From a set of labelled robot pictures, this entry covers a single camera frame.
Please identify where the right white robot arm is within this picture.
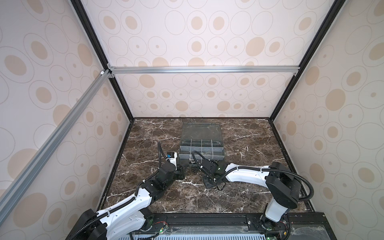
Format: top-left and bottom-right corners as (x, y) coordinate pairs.
(196, 159), (302, 223)

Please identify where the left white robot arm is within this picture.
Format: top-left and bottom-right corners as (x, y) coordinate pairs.
(66, 161), (185, 240)

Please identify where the clear plastic organizer box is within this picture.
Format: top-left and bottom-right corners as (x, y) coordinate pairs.
(179, 123), (225, 164)

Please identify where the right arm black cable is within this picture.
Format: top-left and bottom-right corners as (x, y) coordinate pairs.
(191, 150), (315, 240)

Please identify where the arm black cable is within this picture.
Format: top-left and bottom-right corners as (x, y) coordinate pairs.
(191, 150), (315, 240)
(67, 140), (169, 240)

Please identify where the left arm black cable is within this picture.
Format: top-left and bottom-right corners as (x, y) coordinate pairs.
(67, 140), (169, 240)

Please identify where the black base frame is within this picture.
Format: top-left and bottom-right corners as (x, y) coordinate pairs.
(78, 212), (337, 240)

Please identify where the horizontal aluminium rail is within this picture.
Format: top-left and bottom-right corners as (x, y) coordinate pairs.
(110, 66), (300, 75)

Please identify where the diagonal aluminium rail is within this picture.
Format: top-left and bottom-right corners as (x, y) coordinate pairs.
(1, 69), (112, 224)

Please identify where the left black corner post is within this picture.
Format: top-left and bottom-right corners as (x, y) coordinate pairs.
(70, 0), (135, 122)

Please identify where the black corner post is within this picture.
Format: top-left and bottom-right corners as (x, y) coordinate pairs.
(70, 0), (135, 122)
(269, 0), (347, 123)

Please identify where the right black corner post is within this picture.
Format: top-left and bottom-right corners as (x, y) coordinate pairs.
(269, 0), (347, 123)

